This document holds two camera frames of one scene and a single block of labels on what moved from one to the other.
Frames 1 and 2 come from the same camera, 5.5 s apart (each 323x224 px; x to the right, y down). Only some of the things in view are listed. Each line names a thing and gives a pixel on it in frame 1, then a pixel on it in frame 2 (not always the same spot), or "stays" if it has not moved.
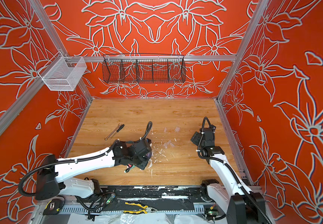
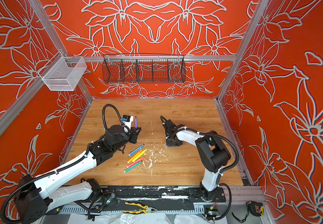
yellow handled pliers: [147, 209] stays
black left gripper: [144, 164] to [134, 134]
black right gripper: [196, 137] to [169, 144]
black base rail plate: [186, 193] stays
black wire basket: [143, 68] stays
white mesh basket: [63, 73] stays
